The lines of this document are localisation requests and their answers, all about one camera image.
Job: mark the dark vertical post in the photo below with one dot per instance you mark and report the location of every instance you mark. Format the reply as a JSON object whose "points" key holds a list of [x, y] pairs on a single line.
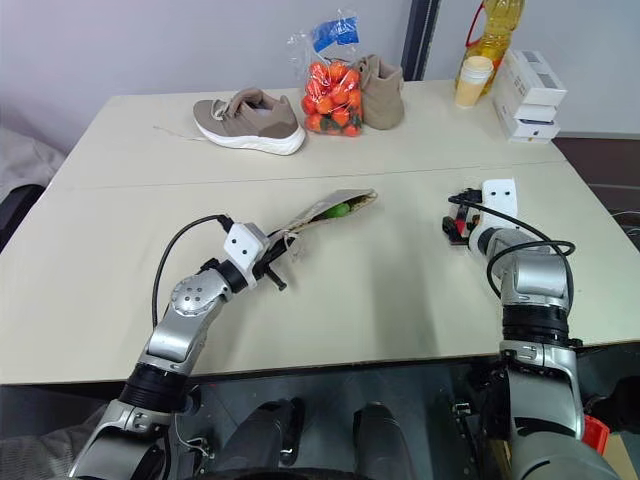
{"points": [[421, 40]]}

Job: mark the beige grid pouch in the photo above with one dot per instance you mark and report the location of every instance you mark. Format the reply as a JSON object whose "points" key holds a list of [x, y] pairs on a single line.
{"points": [[320, 210]]}

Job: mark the red marker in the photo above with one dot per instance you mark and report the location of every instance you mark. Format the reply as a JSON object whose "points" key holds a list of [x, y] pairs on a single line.
{"points": [[458, 220]]}

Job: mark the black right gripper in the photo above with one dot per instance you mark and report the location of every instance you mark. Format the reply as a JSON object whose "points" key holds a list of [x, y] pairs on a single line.
{"points": [[469, 214]]}

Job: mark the flat white box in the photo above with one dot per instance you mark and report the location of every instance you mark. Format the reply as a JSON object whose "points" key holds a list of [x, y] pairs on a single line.
{"points": [[531, 131]]}

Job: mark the yellow cooking oil bottle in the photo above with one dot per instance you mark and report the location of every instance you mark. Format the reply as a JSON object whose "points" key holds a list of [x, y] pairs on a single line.
{"points": [[492, 42]]}

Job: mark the plastic bag of oranges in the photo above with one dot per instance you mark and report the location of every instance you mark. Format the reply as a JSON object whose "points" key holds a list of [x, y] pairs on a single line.
{"points": [[332, 95]]}

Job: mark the dark rounded shape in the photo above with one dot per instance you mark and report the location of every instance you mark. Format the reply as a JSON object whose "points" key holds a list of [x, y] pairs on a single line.
{"points": [[260, 437]]}

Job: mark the white box blue print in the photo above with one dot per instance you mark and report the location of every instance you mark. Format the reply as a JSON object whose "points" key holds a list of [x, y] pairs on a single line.
{"points": [[535, 114]]}

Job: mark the beige sneaker white sole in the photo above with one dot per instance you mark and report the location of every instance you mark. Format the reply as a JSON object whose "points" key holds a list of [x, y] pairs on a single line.
{"points": [[250, 121]]}

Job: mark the red plastic part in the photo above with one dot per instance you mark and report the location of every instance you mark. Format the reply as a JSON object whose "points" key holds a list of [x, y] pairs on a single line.
{"points": [[596, 432]]}

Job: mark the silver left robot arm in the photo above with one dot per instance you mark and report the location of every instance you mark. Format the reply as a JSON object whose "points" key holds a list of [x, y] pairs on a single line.
{"points": [[182, 320]]}

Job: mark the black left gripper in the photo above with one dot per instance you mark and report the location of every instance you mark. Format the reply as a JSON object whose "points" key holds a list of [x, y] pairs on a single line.
{"points": [[266, 257]]}

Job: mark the green highlighter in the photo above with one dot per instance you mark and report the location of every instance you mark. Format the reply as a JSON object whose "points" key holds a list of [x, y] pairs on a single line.
{"points": [[336, 210]]}

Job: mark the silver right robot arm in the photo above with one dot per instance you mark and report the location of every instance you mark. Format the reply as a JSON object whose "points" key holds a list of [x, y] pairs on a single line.
{"points": [[537, 320]]}

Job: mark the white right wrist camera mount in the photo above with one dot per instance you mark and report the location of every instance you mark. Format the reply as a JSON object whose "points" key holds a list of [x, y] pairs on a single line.
{"points": [[500, 196]]}

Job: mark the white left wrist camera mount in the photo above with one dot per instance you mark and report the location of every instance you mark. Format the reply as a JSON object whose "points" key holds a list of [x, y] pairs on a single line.
{"points": [[244, 246]]}

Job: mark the white cloth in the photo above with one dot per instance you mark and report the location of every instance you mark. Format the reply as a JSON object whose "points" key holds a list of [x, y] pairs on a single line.
{"points": [[25, 160]]}

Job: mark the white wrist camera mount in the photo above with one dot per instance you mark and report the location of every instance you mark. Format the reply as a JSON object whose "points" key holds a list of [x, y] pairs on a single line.
{"points": [[500, 196], [244, 246]]}

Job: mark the black chair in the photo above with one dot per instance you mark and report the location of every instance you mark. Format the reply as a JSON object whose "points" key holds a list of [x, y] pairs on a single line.
{"points": [[15, 210]]}

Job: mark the large white box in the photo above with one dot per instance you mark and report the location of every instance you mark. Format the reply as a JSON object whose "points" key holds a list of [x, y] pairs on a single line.
{"points": [[536, 77]]}

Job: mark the beige sneaker heel up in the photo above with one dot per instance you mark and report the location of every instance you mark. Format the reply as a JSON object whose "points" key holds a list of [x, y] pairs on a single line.
{"points": [[381, 94]]}

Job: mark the cream paper cup stack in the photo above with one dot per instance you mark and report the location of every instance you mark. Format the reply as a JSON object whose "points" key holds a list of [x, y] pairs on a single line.
{"points": [[471, 82]]}

